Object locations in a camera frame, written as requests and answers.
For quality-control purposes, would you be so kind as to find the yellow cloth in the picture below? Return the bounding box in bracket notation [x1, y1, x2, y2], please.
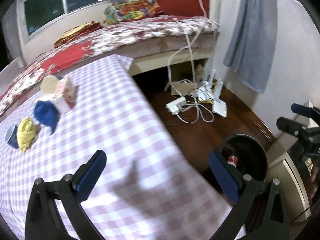
[17, 117, 36, 152]

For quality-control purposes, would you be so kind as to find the small blue paper cup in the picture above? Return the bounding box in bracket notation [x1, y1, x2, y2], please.
[5, 124, 19, 149]

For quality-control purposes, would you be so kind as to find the blue cloth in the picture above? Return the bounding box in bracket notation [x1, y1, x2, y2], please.
[34, 101, 60, 135]

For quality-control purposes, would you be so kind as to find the white red-print milk carton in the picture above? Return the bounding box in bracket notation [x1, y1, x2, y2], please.
[52, 77, 76, 114]

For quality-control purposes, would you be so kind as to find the black round trash bin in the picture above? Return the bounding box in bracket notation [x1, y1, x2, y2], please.
[214, 133, 268, 181]

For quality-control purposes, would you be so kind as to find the red paper cup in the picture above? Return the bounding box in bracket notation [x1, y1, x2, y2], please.
[227, 155, 238, 168]

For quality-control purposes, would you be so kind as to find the white router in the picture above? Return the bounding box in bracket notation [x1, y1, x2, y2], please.
[212, 79, 227, 118]

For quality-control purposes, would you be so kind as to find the grey hanging curtain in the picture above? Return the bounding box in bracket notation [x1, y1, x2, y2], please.
[223, 0, 278, 94]

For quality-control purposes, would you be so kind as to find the pink checkered tablecloth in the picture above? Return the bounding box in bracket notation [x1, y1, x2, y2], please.
[1, 55, 231, 239]

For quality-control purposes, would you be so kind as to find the cardboard box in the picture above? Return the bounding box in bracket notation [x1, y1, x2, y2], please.
[170, 80, 199, 96]

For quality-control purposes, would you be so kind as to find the white power strip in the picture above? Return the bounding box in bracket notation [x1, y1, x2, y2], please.
[165, 96, 187, 115]

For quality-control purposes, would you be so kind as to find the floral red bed quilt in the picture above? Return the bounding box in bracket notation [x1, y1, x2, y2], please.
[1, 15, 219, 115]

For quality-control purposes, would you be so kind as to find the yellow red folded blanket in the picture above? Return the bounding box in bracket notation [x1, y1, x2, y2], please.
[54, 21, 102, 48]

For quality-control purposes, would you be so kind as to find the colourful patterned pillow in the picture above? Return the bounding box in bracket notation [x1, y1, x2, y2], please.
[104, 0, 163, 25]

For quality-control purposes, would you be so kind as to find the window with white frame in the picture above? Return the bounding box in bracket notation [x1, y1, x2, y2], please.
[21, 0, 112, 42]

